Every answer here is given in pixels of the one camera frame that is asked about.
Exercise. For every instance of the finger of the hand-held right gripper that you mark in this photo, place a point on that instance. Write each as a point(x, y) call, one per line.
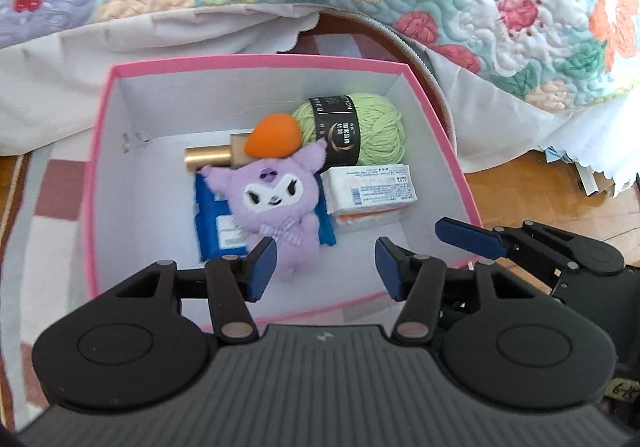
point(465, 237)

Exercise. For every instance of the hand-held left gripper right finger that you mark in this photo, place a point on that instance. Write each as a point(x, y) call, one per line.
point(390, 269)

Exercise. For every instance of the white cotton pad pack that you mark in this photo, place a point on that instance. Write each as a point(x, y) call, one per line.
point(370, 187)

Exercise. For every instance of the green yarn ball black label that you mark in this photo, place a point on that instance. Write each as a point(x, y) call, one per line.
point(380, 132)

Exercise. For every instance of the white cardboard piece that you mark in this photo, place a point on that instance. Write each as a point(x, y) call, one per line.
point(590, 182)

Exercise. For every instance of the beige perfume bottle gold cap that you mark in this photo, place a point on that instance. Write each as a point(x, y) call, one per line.
point(210, 157)

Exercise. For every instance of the clear plastic floss pick box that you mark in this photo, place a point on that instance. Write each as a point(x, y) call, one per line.
point(370, 219)

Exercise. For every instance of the orange makeup sponge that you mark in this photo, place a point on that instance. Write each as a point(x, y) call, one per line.
point(272, 134)

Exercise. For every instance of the blue wet wipes packet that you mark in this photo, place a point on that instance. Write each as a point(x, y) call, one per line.
point(215, 222)

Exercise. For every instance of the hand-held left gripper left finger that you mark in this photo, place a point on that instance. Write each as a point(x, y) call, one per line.
point(260, 269)

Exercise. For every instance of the purple plush toy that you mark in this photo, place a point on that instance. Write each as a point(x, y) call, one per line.
point(272, 177)

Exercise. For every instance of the pink cardboard box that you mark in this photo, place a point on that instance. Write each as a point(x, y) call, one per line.
point(160, 187)

